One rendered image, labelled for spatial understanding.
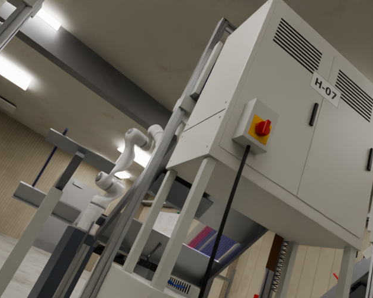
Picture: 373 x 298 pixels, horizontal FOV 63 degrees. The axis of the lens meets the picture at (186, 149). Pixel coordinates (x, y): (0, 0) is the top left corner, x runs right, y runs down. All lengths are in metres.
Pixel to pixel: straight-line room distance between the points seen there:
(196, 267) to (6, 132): 8.49
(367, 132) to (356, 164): 0.17
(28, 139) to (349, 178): 9.21
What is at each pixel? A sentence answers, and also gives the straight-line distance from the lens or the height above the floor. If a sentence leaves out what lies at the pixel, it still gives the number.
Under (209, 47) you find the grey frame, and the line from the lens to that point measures 1.57.
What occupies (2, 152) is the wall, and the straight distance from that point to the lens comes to 9.76.
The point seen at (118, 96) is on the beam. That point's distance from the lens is 4.29.
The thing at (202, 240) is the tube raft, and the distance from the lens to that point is 1.72.
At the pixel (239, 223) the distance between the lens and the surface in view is 1.65.
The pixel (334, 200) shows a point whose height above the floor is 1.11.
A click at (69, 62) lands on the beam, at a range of 4.21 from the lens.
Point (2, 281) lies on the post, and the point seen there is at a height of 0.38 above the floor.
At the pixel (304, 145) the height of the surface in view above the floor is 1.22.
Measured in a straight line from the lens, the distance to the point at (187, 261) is 1.82.
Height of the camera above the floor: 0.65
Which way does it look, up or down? 23 degrees up
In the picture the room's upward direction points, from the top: 25 degrees clockwise
